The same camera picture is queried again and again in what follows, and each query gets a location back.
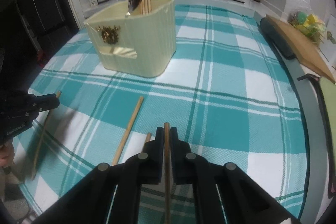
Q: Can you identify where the dark rolled mat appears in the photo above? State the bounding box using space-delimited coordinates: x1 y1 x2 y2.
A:
260 18 296 60

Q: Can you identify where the bag of colourful sponges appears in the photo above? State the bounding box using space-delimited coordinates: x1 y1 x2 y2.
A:
288 0 335 47

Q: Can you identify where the cream utensil holder box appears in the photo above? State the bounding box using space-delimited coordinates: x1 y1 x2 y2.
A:
84 0 176 78

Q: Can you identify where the dark refrigerator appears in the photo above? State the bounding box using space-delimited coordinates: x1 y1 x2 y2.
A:
0 0 79 70

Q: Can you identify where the person's left hand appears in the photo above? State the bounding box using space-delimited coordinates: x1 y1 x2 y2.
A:
0 140 15 167

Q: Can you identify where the wooden chopstick short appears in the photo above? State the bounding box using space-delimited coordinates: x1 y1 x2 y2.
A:
145 132 151 143

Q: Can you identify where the wooden cutting board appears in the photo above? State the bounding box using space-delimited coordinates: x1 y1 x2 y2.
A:
265 14 335 84

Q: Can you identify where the teal white checkered tablecloth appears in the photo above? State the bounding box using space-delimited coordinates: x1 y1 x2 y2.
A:
14 5 307 217

